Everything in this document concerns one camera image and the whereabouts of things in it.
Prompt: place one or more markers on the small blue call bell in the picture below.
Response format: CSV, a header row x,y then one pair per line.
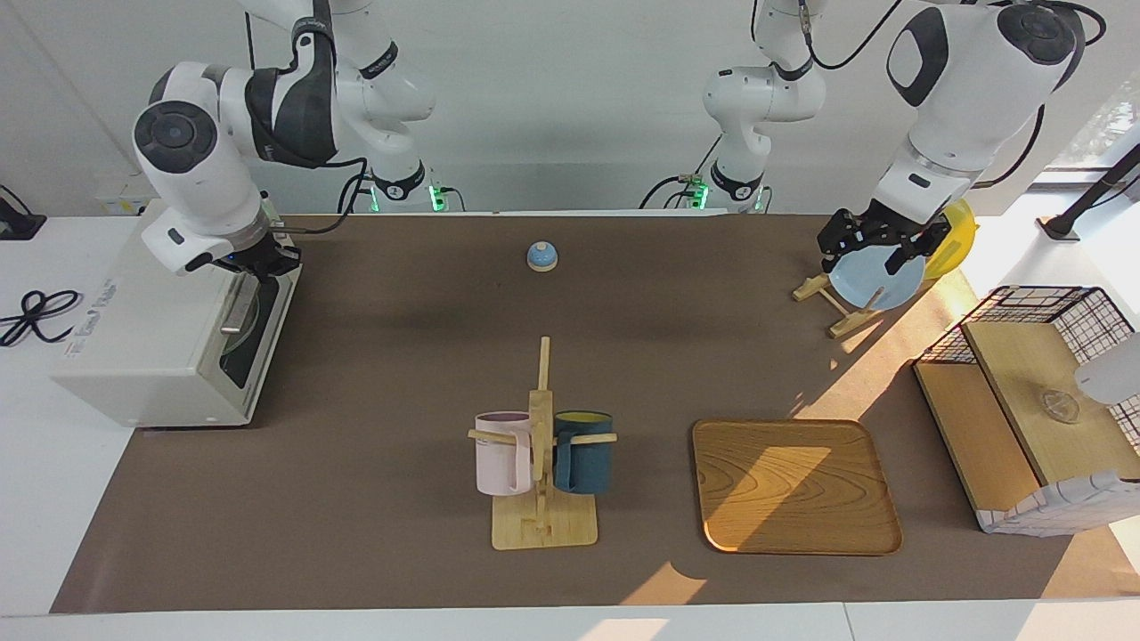
x,y
541,257

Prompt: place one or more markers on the yellow plate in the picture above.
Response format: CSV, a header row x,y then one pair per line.
x,y
955,240

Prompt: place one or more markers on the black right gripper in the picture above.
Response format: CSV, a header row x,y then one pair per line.
x,y
258,258

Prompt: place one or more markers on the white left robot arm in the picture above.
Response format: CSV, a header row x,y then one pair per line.
x,y
962,98

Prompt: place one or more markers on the light wooden mug rack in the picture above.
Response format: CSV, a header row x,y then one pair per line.
x,y
541,525

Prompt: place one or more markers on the wooden lid board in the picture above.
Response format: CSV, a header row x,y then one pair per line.
x,y
1024,374

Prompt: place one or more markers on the white checked cloth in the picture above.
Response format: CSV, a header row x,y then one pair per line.
x,y
1060,509

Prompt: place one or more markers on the dark blue mug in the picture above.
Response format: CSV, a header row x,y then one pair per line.
x,y
588,463

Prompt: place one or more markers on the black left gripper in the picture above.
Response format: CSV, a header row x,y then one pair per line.
x,y
882,227

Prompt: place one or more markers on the white cylinder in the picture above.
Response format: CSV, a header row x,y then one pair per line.
x,y
1113,374

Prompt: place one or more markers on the wooden box side panel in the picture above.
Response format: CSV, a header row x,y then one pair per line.
x,y
975,436

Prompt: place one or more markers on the pink mug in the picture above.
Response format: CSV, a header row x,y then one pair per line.
x,y
500,458

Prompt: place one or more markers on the white toaster oven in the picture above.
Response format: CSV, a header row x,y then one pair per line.
x,y
142,338

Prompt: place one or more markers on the light wooden plate rack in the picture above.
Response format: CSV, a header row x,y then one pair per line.
x,y
842,307

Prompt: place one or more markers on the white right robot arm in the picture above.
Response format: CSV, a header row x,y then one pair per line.
x,y
196,178

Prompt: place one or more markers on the light blue plate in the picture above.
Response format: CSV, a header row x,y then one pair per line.
x,y
868,285

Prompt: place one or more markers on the brown table mat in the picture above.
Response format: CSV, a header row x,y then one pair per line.
x,y
374,499

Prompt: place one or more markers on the brown wooden tray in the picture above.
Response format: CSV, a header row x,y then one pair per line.
x,y
793,490

